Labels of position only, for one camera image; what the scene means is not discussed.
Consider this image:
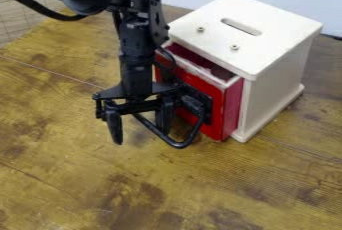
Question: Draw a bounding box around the white wooden box cabinet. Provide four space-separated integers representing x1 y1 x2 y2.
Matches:
169 0 322 143

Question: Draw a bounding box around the red drawer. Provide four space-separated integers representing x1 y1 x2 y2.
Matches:
164 42 244 141

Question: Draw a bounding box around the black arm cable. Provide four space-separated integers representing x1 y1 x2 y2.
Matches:
0 0 88 22

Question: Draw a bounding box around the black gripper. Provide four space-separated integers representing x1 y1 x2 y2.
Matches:
92 47 176 145

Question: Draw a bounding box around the black metal drawer handle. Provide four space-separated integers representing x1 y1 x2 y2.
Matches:
133 85 212 149

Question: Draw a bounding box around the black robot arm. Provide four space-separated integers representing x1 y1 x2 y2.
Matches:
16 0 191 148

